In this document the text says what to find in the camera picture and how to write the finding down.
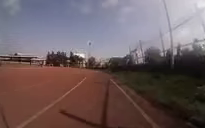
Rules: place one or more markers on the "dark building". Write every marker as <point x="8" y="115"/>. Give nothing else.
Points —
<point x="116" y="62"/>

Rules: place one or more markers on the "floodlight pole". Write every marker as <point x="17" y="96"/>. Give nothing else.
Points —
<point x="89" y="43"/>

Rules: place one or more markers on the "grass strip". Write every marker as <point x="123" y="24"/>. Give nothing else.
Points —
<point x="176" y="93"/>

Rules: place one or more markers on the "low flat-roofed building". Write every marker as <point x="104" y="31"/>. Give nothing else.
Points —
<point x="16" y="59"/>

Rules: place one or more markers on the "red running track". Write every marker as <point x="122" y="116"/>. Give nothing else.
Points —
<point x="40" y="86"/>

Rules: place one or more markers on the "row of trees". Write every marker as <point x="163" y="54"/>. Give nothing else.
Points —
<point x="60" y="58"/>

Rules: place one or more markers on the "white building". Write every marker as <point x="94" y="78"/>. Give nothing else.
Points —
<point x="79" y="55"/>

